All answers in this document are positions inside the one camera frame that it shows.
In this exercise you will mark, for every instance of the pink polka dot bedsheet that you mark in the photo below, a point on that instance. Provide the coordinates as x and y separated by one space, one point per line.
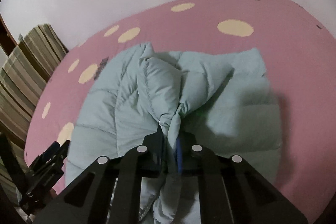
299 54

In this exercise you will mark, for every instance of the light blue puffer jacket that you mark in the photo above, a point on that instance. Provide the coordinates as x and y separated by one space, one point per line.
224 100

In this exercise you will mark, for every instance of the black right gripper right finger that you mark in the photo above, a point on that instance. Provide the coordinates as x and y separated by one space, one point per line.
230 189

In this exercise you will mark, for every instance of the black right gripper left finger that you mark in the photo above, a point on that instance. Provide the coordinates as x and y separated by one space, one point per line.
108 191

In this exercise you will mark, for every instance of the striped green brown cushion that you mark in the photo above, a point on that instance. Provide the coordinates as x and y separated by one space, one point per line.
24 76

